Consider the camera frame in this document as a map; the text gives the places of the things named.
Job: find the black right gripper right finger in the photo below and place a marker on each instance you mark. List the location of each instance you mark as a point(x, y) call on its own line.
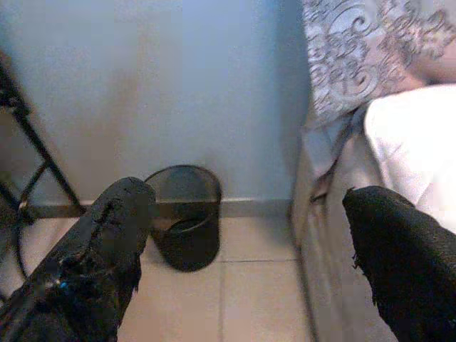
point(409, 278)

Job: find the black mesh waste bin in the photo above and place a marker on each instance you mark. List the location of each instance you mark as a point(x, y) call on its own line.
point(192, 246)

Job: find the white quilted mattress topper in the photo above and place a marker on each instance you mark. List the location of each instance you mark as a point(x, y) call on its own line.
point(420, 142)

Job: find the grey ornament print blanket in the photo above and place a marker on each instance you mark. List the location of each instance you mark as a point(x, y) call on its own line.
point(342, 53)

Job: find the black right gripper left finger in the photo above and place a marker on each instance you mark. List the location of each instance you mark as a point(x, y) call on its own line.
point(89, 278)

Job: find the grey quilted mattress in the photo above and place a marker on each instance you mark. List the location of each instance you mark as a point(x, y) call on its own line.
point(331, 249)

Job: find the black metal rack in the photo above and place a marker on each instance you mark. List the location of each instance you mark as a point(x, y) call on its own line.
point(53, 211)

